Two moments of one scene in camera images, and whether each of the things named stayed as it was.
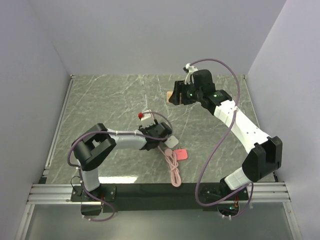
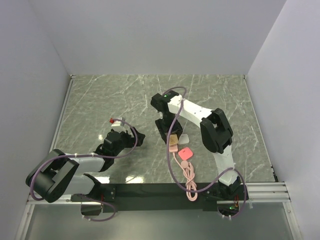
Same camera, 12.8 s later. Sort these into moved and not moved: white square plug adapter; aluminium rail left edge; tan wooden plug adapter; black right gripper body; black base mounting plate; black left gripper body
Moved: tan wooden plug adapter; black left gripper body; black right gripper body; white square plug adapter
Not moved: aluminium rail left edge; black base mounting plate
